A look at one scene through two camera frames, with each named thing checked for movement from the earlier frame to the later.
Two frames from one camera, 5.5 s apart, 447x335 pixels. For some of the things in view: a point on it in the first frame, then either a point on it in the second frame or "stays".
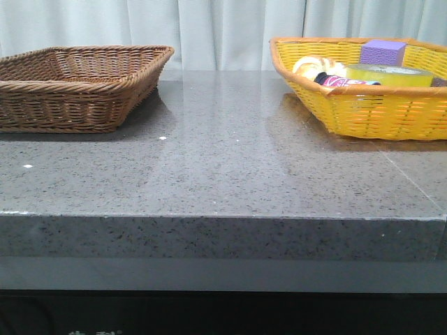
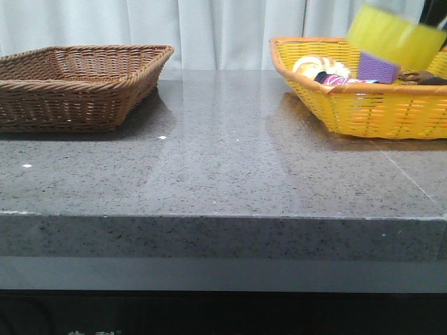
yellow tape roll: (392, 75) -> (394, 33)
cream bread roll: (310, 66) stays
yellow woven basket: (379, 112) stays
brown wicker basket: (77, 88) stays
